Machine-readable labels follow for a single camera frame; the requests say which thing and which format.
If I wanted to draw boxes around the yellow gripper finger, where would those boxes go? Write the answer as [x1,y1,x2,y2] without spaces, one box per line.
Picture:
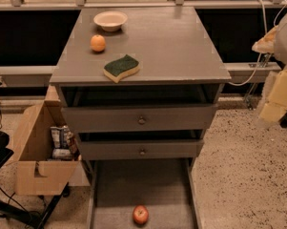
[252,26,277,53]
[256,67,287,126]

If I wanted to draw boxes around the red apple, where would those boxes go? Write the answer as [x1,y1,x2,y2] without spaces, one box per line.
[133,205,149,224]

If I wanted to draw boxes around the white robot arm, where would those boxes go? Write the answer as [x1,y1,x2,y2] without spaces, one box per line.
[252,13,287,126]

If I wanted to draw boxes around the grey top drawer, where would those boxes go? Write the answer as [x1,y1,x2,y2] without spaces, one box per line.
[61,105,216,133]

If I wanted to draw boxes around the grey middle drawer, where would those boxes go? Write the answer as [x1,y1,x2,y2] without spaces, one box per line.
[77,140,204,160]

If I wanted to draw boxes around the grey wooden drawer cabinet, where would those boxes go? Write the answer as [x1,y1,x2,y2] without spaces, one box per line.
[51,7,230,165]

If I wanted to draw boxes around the grey open bottom drawer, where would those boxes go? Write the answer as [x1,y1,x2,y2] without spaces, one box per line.
[87,158,202,229]

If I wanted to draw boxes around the green yellow sponge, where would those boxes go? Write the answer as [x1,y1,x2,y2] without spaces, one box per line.
[103,54,139,83]

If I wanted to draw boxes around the white bowl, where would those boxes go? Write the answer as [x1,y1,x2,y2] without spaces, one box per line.
[93,11,128,32]

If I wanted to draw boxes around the orange fruit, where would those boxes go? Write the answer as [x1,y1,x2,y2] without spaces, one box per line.
[91,34,106,52]

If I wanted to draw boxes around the snack packages in box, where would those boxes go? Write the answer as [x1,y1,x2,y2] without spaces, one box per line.
[51,125,78,160]

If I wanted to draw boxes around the brown cardboard box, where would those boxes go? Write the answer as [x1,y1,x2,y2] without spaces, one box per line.
[13,86,90,196]

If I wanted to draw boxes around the black chair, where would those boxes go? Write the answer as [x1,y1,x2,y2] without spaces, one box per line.
[0,131,70,229]

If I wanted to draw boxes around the white cable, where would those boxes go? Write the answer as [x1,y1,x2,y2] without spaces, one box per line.
[228,0,287,87]

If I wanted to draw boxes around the grey metal rail frame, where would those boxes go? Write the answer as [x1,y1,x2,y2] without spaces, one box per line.
[0,0,287,87]

